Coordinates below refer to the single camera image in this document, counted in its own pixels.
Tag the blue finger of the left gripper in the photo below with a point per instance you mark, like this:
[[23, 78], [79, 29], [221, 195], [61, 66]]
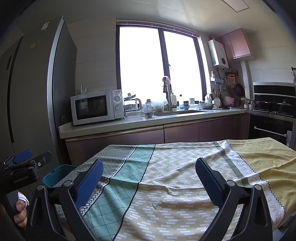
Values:
[[42, 159], [21, 157]]

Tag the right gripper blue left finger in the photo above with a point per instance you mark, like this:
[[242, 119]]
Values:
[[43, 221]]

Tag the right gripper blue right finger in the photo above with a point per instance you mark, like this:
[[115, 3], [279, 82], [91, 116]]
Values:
[[254, 222]]

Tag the teal trash bin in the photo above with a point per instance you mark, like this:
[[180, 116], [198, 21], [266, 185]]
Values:
[[52, 178]]

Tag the kitchen counter with cabinets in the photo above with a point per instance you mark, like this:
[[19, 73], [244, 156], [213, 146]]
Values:
[[83, 142]]

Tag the kitchen faucet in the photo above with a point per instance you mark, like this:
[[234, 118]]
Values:
[[167, 91]]

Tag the person's left hand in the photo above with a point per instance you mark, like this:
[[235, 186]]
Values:
[[21, 217]]

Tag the yellow towel cloth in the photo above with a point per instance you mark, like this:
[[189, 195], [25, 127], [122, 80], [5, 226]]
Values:
[[275, 163]]

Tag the white microwave oven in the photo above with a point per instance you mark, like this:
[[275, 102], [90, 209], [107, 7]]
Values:
[[97, 106]]

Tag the grey refrigerator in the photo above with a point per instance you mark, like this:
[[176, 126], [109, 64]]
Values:
[[37, 82]]

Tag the black built-in oven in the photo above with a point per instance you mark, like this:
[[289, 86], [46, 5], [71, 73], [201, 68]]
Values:
[[273, 114]]

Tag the patterned tablecloth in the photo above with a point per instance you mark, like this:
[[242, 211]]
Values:
[[152, 192]]

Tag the glass electric kettle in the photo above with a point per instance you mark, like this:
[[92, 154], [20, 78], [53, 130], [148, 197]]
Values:
[[131, 103]]

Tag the pink basin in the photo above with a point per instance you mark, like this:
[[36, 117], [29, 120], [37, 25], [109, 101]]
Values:
[[227, 101]]

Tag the small patterned bowl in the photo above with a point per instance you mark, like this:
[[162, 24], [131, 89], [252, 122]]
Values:
[[149, 114]]

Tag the black frying pan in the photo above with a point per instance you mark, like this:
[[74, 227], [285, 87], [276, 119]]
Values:
[[239, 87]]

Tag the soap dispenser bottle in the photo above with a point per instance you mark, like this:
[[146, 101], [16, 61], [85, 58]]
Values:
[[173, 100]]

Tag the white water heater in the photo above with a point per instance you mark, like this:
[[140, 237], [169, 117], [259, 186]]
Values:
[[218, 54]]

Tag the window frame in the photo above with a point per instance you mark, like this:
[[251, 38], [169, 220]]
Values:
[[144, 55]]

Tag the pink wall cabinet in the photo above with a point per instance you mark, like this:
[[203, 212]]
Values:
[[235, 44]]

